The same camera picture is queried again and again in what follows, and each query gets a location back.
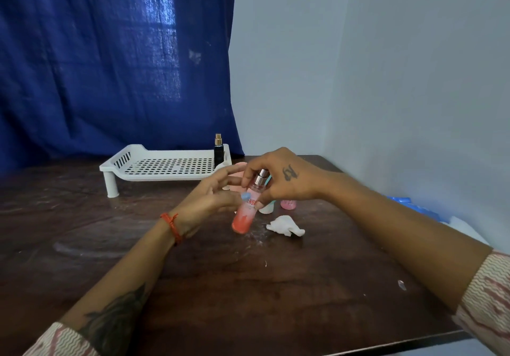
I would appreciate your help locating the person's left hand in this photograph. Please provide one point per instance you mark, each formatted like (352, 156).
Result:
(203, 204)

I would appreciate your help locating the person's right hand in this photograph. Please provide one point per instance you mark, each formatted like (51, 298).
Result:
(287, 176)

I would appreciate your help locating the pink spray bottle white cap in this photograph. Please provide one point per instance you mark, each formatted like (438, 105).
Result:
(288, 204)

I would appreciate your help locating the teal squeeze bottle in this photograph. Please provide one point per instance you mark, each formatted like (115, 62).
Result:
(267, 207)

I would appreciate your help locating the orange spray bottle silver cap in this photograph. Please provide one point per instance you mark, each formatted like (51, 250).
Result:
(245, 216)

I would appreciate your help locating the pink squeeze bottle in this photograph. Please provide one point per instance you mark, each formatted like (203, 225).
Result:
(238, 172)

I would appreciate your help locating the white wet wipe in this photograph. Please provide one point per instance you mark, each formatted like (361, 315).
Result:
(285, 226)

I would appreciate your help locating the white perforated plastic rack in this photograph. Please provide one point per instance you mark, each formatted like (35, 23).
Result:
(167, 166)

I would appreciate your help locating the black perfume bottle gold cap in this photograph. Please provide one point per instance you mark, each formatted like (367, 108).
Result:
(218, 150)

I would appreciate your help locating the blue white wet wipes pack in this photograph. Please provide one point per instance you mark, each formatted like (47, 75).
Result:
(414, 206)

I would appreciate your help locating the person's right forearm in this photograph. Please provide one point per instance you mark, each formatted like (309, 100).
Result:
(406, 232)

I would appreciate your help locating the dark wooden table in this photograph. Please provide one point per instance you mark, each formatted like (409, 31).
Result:
(259, 300)

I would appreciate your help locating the dark blue curtain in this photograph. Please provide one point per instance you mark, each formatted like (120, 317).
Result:
(103, 61)

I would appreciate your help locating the patterned left sleeve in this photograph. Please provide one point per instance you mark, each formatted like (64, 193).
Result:
(59, 343)

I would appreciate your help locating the patterned sleeve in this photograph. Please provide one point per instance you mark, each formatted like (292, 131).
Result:
(59, 343)
(488, 296)

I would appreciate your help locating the patterned right sleeve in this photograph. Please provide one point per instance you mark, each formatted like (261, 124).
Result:
(488, 296)

